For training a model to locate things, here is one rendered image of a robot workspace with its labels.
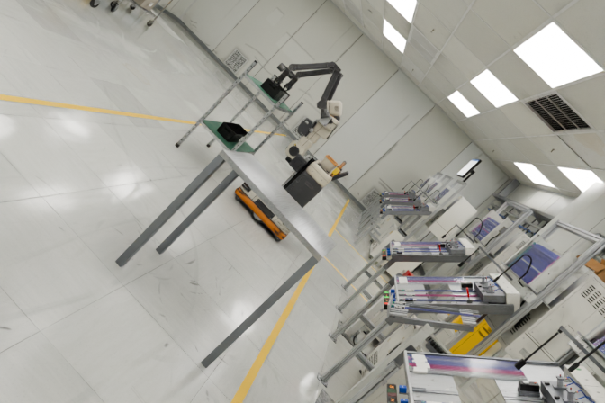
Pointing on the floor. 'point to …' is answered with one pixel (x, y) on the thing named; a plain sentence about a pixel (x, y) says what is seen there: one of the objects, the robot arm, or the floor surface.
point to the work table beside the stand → (252, 173)
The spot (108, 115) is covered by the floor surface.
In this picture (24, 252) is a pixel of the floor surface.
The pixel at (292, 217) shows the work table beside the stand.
